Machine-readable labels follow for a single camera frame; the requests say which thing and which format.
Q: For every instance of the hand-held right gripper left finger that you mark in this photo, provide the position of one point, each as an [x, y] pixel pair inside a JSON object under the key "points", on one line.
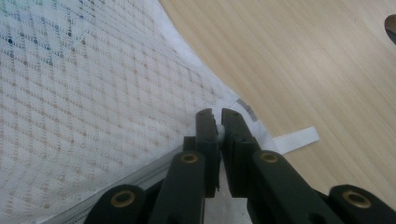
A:
{"points": [[205, 146]]}

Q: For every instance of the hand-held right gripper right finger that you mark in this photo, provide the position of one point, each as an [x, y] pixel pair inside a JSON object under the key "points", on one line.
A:
{"points": [[241, 149]]}

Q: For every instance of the white mesh laundry bag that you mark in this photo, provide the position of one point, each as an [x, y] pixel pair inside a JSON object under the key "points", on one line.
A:
{"points": [[93, 109]]}

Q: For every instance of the dark round table grommet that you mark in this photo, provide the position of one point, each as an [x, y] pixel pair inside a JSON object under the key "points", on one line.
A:
{"points": [[391, 28]]}

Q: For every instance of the mint green garment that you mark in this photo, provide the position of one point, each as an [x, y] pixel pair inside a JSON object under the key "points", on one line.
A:
{"points": [[7, 6]]}

